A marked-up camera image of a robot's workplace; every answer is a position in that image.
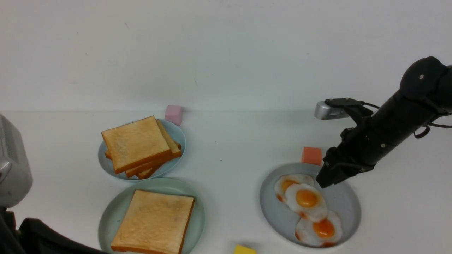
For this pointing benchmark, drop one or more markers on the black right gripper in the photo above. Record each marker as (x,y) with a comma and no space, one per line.
(357,153)

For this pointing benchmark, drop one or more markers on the fried egg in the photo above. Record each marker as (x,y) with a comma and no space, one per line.
(325,233)
(285,181)
(306,201)

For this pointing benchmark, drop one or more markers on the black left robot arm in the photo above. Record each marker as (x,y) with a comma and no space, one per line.
(35,237)

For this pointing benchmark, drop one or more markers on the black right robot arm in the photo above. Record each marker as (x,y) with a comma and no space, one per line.
(424,96)

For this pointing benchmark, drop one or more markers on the orange foam cube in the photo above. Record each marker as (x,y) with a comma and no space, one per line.
(312,155)

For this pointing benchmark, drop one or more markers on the grey egg plate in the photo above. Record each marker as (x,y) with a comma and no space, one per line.
(339,198)

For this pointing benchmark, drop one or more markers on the yellow foam cube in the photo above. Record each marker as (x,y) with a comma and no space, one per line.
(239,249)

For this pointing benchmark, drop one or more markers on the light blue bread plate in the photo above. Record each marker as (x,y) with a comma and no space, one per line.
(176,134)

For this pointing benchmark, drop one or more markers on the pink foam cube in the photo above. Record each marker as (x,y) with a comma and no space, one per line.
(174,114)

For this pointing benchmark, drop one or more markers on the green empty plate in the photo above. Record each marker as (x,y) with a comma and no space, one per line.
(115,211)

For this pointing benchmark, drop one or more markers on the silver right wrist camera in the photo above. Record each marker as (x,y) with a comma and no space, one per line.
(341,108)

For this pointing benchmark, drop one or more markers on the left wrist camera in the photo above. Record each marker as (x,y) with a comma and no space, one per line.
(15,174)

